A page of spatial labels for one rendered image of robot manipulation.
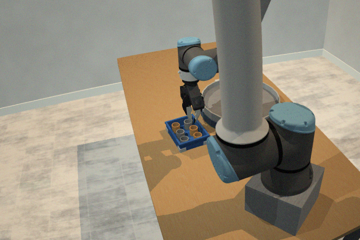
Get blue crate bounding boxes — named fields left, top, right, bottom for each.
left=165, top=114, right=210, bottom=153

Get grey metal bushing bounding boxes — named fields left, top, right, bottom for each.
left=176, top=129, right=185, bottom=140
left=184, top=119, right=192, bottom=130
left=180, top=136, right=189, bottom=142

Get bronze bushing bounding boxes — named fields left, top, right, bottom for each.
left=190, top=125, right=198, bottom=137
left=194, top=132, right=202, bottom=139
left=172, top=122, right=180, bottom=133

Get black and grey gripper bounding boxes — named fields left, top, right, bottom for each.
left=180, top=80, right=202, bottom=123

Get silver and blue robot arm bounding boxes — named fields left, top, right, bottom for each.
left=177, top=0, right=316, bottom=196

